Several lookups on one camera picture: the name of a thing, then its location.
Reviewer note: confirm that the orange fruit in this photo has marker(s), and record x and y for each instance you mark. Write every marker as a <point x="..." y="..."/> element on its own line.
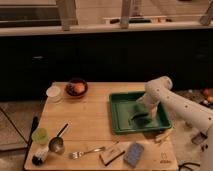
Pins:
<point x="79" y="87"/>

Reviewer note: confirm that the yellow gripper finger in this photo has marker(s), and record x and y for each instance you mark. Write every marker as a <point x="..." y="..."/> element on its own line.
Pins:
<point x="153" y="112"/>

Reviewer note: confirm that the white plastic cup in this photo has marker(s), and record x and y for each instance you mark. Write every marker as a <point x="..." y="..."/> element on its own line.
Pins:
<point x="54" y="93"/>

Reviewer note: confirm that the small wooden block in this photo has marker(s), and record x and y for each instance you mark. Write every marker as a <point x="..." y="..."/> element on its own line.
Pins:
<point x="112" y="153"/>

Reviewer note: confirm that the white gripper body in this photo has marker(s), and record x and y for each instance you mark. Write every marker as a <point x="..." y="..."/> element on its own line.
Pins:
<point x="148" y="101"/>

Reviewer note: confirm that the green plastic cup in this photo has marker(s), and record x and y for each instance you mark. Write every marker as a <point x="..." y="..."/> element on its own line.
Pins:
<point x="40" y="136"/>

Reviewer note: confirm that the yellow corn piece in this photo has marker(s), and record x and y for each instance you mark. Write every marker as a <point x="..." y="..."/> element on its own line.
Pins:
<point x="163" y="136"/>

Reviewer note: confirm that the green plastic tray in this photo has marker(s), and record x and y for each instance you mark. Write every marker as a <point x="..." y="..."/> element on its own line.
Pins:
<point x="129" y="117"/>

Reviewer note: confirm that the metal measuring cup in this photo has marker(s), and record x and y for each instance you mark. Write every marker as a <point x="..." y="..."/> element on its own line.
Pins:
<point x="56" y="144"/>

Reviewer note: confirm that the metal fork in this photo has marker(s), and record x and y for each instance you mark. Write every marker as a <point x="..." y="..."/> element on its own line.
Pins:
<point x="78" y="154"/>

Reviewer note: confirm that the blue sponge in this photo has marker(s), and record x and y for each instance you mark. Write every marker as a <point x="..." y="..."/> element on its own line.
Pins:
<point x="133" y="154"/>

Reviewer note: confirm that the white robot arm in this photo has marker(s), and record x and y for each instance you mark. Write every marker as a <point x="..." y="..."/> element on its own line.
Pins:
<point x="159" y="91"/>

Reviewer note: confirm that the dark red bowl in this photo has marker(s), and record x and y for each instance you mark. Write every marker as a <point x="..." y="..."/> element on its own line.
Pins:
<point x="70" y="87"/>

